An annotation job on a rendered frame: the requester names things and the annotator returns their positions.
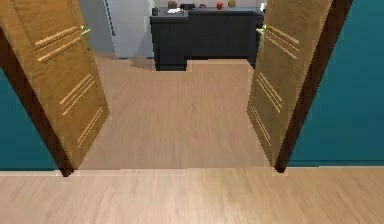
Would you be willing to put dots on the white fridge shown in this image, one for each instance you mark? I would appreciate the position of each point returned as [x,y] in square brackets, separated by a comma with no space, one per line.
[131,26]

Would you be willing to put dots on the white plate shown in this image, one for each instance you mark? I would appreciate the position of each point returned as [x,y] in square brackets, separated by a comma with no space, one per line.
[174,11]

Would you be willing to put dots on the brown wooden room door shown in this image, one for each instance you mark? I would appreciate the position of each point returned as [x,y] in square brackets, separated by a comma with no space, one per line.
[56,73]
[283,76]

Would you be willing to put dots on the red apple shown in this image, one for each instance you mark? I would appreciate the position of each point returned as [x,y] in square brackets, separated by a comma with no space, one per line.
[219,5]

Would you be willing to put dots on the yellow round fruit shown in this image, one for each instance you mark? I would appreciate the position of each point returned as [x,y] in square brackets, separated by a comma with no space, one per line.
[231,3]

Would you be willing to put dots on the black toaster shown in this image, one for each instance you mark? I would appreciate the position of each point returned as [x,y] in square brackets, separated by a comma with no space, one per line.
[187,6]

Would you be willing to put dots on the black kitchen counter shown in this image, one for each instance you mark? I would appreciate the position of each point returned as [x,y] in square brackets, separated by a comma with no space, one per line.
[203,36]

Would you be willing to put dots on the dark grey cup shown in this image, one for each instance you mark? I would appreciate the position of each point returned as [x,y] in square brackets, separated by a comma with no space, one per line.
[155,11]

